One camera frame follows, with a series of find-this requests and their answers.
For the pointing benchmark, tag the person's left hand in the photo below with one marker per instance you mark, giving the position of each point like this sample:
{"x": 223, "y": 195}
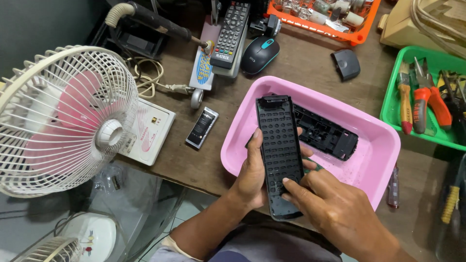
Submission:
{"x": 247, "y": 185}

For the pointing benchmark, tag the person's right hand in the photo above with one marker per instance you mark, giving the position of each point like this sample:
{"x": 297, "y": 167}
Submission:
{"x": 338, "y": 211}

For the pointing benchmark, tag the black remote front shell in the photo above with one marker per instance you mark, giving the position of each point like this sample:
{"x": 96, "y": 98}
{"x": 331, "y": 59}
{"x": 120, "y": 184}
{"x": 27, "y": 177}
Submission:
{"x": 279, "y": 145}

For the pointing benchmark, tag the black remote shell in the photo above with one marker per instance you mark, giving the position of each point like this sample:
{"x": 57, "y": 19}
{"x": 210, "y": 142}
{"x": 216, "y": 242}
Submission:
{"x": 279, "y": 145}
{"x": 327, "y": 134}

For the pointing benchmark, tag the pink plastic tub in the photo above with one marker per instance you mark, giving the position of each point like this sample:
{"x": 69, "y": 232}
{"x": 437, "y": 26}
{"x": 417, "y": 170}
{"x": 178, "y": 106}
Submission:
{"x": 364, "y": 171}

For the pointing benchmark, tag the green circuit board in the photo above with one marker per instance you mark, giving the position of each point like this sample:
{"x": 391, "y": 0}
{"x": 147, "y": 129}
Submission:
{"x": 315, "y": 168}

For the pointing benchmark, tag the red translucent screwdriver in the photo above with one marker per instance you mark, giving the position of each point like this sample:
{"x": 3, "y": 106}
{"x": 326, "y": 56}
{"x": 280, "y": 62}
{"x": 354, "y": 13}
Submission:
{"x": 393, "y": 189}

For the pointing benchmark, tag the person's grey clothing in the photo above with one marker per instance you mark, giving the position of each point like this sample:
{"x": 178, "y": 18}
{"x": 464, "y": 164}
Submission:
{"x": 262, "y": 243}

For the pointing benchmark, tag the black phone battery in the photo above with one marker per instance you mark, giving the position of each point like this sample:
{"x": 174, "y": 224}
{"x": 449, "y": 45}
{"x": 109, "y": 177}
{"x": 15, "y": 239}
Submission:
{"x": 202, "y": 127}

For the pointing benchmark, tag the black remote back shell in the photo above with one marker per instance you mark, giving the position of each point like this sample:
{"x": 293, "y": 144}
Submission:
{"x": 327, "y": 134}

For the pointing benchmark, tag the grey remote control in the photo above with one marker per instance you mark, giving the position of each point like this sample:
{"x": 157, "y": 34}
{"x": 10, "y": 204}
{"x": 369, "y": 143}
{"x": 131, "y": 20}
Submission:
{"x": 233, "y": 72}

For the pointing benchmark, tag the green plastic basket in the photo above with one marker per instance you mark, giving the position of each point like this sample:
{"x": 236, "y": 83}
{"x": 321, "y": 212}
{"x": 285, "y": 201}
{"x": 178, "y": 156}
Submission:
{"x": 391, "y": 105}

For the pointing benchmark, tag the dark clear container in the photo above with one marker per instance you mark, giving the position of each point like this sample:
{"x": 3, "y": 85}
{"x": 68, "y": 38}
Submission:
{"x": 453, "y": 240}

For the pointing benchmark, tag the white toy scooter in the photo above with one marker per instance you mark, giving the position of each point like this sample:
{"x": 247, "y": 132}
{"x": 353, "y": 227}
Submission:
{"x": 202, "y": 71}

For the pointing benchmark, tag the black and teal computer mouse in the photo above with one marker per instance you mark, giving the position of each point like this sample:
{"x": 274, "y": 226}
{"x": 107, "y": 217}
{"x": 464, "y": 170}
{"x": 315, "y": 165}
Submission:
{"x": 259, "y": 54}

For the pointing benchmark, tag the clear plastic bag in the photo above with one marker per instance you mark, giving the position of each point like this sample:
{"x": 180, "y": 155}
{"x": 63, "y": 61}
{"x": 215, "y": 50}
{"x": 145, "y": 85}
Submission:
{"x": 109, "y": 178}

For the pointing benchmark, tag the small black plastic cover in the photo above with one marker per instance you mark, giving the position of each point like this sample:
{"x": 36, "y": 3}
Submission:
{"x": 346, "y": 64}

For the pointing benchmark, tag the black remote with grey buttons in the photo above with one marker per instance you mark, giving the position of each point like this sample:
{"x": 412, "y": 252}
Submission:
{"x": 231, "y": 34}

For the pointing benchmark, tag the black power adapter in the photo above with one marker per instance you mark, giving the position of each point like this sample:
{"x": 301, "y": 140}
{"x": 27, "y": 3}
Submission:
{"x": 269, "y": 25}

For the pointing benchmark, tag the heap of dark tools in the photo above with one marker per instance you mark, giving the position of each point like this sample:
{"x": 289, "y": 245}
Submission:
{"x": 453, "y": 94}

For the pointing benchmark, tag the black box device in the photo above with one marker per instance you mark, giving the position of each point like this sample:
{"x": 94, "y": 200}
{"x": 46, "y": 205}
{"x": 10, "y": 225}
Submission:
{"x": 140, "y": 43}

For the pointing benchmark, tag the orange basket of bulbs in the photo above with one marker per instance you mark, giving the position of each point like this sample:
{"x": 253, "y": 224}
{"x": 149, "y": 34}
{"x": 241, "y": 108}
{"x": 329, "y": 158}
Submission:
{"x": 324, "y": 22}

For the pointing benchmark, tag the black soldering iron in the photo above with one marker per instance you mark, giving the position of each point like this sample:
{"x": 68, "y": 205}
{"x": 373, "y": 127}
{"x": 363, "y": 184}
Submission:
{"x": 156, "y": 20}

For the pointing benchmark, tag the white desk fan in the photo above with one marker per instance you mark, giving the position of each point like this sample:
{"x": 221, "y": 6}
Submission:
{"x": 62, "y": 120}

